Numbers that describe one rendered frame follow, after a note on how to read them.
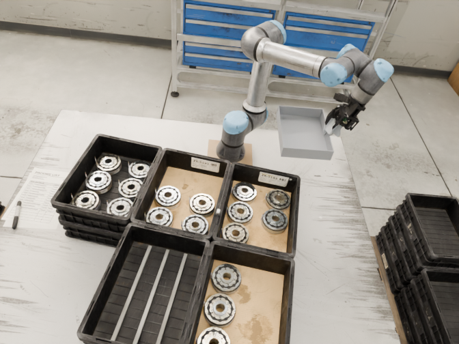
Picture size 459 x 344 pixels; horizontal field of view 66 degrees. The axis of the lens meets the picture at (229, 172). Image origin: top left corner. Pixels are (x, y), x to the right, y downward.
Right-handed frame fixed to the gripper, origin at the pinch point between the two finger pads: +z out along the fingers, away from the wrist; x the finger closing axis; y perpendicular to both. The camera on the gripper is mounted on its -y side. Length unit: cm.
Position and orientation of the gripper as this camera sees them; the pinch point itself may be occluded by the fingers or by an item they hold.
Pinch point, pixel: (326, 132)
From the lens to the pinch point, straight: 153.9
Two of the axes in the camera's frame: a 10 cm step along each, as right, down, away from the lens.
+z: -3.9, 6.3, 6.7
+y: 0.4, 7.4, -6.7
